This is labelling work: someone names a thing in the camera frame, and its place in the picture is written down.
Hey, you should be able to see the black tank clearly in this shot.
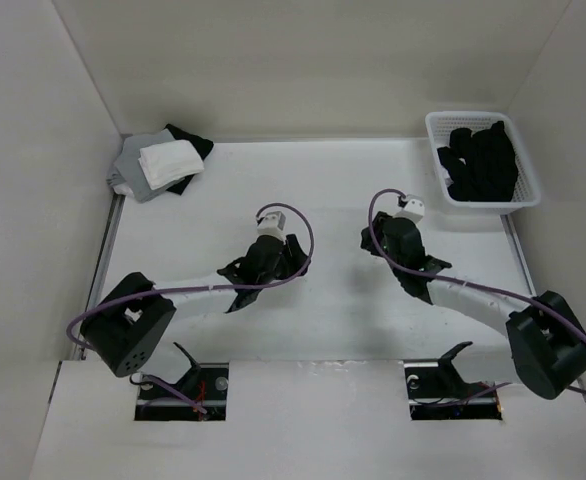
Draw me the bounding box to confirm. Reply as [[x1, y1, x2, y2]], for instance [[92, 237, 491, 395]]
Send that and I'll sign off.
[[165, 123, 214, 195], [437, 121, 519, 202]]

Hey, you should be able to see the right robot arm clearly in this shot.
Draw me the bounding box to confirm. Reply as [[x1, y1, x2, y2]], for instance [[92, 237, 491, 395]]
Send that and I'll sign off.
[[361, 212, 586, 400]]

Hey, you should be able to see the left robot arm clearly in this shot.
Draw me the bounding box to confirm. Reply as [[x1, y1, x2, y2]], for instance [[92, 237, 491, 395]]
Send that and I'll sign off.
[[80, 234, 310, 399]]

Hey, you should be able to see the folded black tank top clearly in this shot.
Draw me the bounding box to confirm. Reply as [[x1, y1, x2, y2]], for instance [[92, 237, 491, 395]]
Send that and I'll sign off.
[[165, 123, 214, 195]]

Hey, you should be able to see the folded white tank top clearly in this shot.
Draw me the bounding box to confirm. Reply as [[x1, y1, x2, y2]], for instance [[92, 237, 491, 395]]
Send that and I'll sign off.
[[138, 140, 204, 190]]

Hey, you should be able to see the folded grey tank top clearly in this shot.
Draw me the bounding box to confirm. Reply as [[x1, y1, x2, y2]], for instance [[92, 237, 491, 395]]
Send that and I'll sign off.
[[106, 129, 176, 203]]

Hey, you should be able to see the white plastic basket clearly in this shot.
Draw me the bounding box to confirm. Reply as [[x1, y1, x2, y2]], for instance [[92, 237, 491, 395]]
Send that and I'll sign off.
[[425, 111, 541, 215]]

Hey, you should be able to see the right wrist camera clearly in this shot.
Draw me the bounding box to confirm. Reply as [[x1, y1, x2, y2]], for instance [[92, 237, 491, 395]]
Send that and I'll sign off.
[[393, 195, 425, 224]]

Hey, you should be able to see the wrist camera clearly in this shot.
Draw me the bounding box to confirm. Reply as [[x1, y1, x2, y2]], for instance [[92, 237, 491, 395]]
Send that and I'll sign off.
[[393, 195, 425, 224], [257, 211, 286, 241]]

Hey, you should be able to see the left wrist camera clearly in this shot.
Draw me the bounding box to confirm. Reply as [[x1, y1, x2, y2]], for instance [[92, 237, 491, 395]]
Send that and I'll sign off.
[[257, 211, 286, 241]]

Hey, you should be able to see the right aluminium rail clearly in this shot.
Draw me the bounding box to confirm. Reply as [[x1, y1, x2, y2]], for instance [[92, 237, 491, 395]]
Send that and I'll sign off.
[[501, 215, 537, 295]]

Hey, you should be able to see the aluminium rail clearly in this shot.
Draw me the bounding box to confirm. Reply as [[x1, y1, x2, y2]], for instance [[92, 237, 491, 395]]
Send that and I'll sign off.
[[71, 192, 125, 362], [501, 215, 537, 295]]

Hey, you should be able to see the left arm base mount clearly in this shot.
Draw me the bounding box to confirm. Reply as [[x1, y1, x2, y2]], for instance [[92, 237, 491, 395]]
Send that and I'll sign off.
[[129, 363, 230, 422]]

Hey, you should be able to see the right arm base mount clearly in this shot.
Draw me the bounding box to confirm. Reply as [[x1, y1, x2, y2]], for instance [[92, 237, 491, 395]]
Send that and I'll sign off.
[[403, 361, 502, 421]]

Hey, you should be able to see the left aluminium rail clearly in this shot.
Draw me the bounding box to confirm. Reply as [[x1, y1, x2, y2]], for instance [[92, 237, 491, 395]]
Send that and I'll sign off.
[[71, 192, 125, 362]]

